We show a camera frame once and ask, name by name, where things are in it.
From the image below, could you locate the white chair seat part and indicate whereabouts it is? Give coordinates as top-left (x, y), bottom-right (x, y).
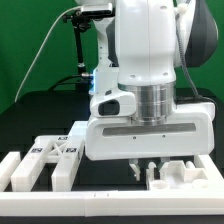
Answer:
top-left (146, 160), bottom-right (209, 191)

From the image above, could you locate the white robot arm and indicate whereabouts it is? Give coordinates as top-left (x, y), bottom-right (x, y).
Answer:
top-left (76, 0), bottom-right (218, 166)

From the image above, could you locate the white U-shaped border fence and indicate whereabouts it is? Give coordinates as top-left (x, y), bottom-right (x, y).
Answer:
top-left (0, 152), bottom-right (224, 217)

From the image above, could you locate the grey camera on stand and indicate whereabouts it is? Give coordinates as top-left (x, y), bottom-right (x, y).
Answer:
top-left (80, 3), bottom-right (113, 16)

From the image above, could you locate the white chair back frame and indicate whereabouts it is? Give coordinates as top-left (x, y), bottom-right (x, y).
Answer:
top-left (10, 134), bottom-right (88, 193)

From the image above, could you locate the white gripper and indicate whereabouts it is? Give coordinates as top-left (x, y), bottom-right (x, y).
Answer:
top-left (85, 89), bottom-right (215, 181)

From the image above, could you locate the white cable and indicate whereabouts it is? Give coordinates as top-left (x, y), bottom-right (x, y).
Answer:
top-left (14, 5), bottom-right (83, 103)

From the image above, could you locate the black camera stand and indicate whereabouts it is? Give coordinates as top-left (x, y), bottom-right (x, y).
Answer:
top-left (62, 9), bottom-right (116, 94)

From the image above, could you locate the black cable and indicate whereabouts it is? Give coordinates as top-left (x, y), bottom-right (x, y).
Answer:
top-left (48, 73), bottom-right (94, 92)

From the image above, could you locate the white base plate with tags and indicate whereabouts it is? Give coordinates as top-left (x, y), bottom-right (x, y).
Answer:
top-left (68, 121), bottom-right (87, 136)

